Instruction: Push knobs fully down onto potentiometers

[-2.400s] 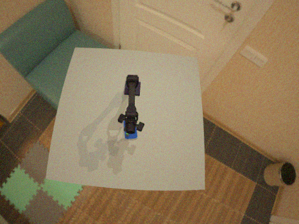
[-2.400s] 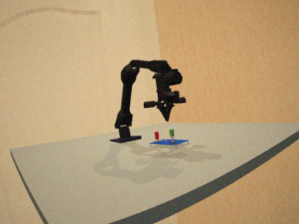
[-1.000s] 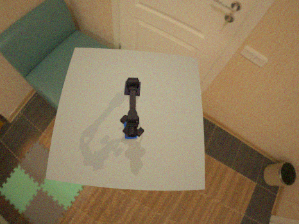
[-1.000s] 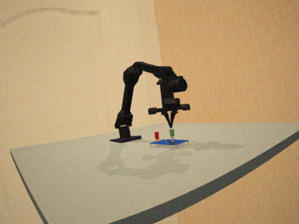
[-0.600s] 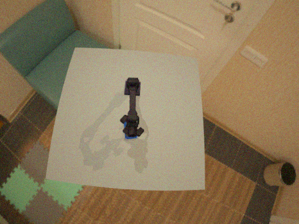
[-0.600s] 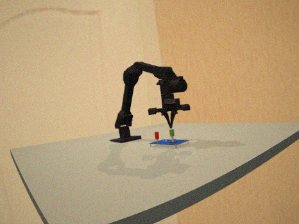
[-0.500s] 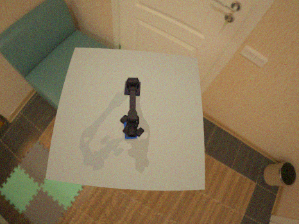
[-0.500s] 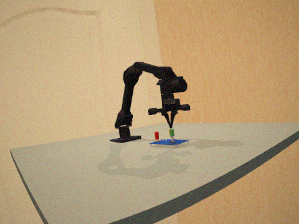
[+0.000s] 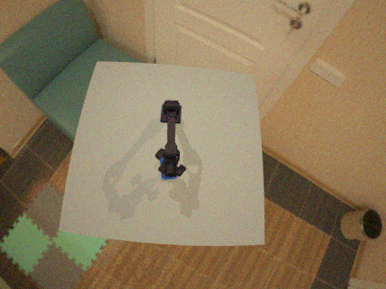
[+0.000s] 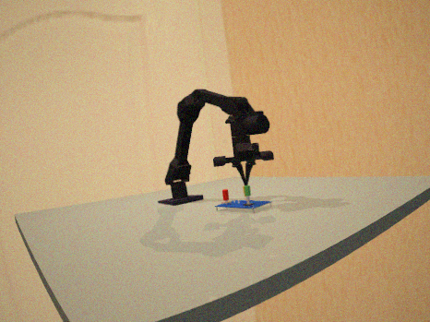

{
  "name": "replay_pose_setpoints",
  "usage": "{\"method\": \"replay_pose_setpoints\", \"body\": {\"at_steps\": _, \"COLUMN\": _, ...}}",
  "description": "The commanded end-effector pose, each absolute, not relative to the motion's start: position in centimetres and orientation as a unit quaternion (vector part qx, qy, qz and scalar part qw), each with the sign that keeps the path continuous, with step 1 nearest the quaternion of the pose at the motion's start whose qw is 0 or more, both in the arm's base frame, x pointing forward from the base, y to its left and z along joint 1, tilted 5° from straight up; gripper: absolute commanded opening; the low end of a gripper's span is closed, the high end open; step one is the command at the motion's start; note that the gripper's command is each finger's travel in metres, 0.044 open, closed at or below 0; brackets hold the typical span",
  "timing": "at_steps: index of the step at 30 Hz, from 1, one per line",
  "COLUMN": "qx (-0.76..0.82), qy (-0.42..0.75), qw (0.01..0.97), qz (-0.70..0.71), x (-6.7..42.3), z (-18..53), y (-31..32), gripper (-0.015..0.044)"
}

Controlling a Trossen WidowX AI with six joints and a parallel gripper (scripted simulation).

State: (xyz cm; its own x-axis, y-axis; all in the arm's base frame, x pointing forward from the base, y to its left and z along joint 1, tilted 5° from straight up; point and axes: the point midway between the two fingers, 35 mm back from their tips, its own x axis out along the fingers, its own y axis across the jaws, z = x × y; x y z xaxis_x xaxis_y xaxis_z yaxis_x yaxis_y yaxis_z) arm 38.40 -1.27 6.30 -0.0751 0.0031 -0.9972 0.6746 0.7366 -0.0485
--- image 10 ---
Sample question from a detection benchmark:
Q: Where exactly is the blue circuit board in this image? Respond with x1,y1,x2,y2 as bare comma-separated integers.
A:
214,185,272,213

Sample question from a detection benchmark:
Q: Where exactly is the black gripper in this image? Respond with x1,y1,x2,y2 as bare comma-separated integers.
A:
213,136,274,186

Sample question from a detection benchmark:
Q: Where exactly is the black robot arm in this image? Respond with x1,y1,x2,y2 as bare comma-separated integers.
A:
165,89,269,200

